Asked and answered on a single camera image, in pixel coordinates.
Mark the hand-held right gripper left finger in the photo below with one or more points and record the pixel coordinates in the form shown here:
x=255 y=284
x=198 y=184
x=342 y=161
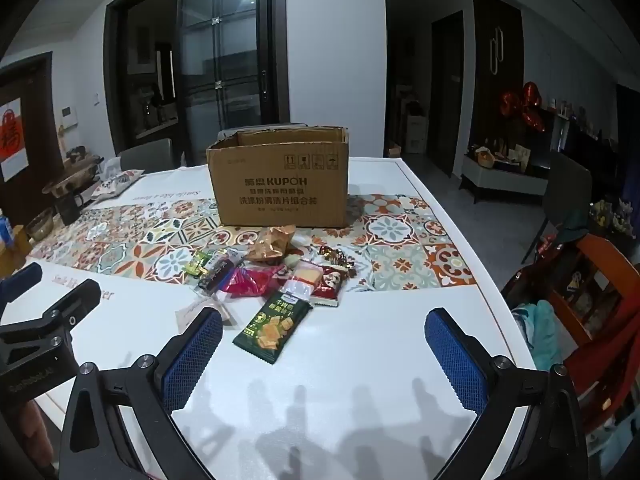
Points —
x=192 y=357

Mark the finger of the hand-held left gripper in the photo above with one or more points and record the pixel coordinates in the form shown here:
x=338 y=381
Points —
x=22 y=277
x=75 y=305

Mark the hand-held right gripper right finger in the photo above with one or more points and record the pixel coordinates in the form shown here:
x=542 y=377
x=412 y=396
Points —
x=456 y=360

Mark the brown cardboard box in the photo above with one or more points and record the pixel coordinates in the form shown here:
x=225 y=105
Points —
x=280 y=190

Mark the person's left hand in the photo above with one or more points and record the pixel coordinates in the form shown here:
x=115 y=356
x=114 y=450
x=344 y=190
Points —
x=37 y=430

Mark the pale clear snack packet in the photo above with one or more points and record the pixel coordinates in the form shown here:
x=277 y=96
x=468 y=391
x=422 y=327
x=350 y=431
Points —
x=197 y=312

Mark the blue bottle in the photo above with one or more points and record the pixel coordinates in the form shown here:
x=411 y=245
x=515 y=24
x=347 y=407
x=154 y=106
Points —
x=5 y=230

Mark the glass bowl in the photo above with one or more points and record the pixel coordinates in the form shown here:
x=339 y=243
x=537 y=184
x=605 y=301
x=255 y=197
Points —
x=40 y=225

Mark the black mug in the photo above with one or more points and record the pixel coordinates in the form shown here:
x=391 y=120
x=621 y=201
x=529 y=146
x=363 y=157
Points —
x=67 y=208

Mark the dark green cracker packet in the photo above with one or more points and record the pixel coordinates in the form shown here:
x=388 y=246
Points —
x=272 y=327

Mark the dark purple snack packet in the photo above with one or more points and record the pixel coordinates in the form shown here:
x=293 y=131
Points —
x=217 y=275

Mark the teal cloth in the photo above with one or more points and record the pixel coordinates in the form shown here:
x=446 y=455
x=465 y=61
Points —
x=542 y=332

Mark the magenta snack packet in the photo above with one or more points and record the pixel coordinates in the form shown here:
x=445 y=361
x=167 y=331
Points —
x=247 y=282

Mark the small green snack packet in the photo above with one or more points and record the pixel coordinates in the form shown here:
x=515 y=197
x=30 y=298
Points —
x=197 y=264

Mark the metal pot with lid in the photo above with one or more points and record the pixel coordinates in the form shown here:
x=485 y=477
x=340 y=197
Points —
x=75 y=175

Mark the white printed bag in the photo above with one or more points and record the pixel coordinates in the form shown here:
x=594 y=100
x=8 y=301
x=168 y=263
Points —
x=117 y=182

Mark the orange crinkled snack bag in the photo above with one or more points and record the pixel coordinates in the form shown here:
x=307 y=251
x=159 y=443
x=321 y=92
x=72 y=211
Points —
x=272 y=245

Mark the yellow white snack packet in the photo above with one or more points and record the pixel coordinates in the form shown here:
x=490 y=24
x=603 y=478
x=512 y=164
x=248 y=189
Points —
x=305 y=274

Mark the red white door poster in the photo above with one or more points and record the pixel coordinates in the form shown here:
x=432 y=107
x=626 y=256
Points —
x=10 y=135

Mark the red white snack packet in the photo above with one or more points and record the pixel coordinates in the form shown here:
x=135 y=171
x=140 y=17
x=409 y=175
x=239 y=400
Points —
x=330 y=285

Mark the foil wrapped candies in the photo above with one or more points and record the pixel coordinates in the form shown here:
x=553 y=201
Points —
x=335 y=256

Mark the grey dining chair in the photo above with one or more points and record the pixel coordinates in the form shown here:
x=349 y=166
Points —
x=147 y=155
x=227 y=131

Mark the dark wooden door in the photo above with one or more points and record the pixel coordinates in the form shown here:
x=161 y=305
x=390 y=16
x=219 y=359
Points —
x=44 y=110

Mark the orange wooden chair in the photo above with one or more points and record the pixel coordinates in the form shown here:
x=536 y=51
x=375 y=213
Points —
x=595 y=251

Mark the low white cabinet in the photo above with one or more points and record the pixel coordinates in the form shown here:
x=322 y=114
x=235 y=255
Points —
x=500 y=181

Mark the dark green chair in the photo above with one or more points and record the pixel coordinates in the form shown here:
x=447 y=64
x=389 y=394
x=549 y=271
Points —
x=567 y=195

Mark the woven basket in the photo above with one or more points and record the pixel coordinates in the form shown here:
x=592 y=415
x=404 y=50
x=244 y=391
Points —
x=483 y=156

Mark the small cardboard box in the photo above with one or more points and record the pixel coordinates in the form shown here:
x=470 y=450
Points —
x=393 y=150

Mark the white carton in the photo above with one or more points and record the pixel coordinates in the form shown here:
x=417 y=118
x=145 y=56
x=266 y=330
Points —
x=416 y=135

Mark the dark hallway door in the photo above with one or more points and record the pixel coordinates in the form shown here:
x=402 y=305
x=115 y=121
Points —
x=450 y=100

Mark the red foil balloons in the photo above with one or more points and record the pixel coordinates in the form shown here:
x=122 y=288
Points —
x=530 y=101

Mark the glass sliding door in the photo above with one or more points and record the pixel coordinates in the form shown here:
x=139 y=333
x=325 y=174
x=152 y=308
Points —
x=220 y=60

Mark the white wall intercom panel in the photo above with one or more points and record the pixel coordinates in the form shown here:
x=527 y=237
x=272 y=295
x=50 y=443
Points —
x=70 y=116

